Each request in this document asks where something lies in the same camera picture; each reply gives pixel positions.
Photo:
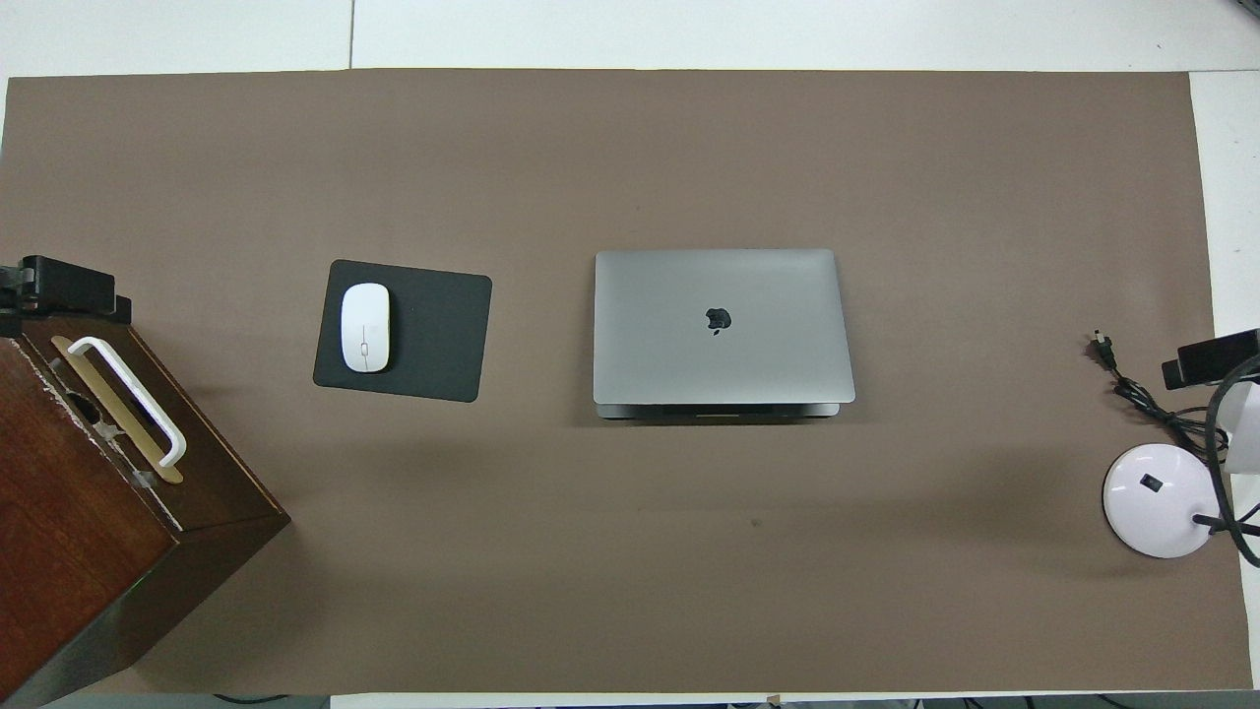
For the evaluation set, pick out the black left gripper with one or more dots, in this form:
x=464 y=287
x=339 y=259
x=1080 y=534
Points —
x=10 y=295

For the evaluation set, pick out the silver grey laptop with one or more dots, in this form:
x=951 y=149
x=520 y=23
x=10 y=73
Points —
x=689 y=354

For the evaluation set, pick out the white desk lamp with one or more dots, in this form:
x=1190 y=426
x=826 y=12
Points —
x=1157 y=502

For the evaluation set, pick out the dark brown wooden box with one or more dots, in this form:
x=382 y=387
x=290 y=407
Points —
x=79 y=551

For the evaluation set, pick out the white computer mouse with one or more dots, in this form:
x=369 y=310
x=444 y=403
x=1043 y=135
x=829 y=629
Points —
x=365 y=327

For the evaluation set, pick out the black mouse pad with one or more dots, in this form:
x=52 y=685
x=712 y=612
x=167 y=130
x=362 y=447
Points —
x=438 y=335

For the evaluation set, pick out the brown table mat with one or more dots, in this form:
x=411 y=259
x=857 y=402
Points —
x=630 y=148

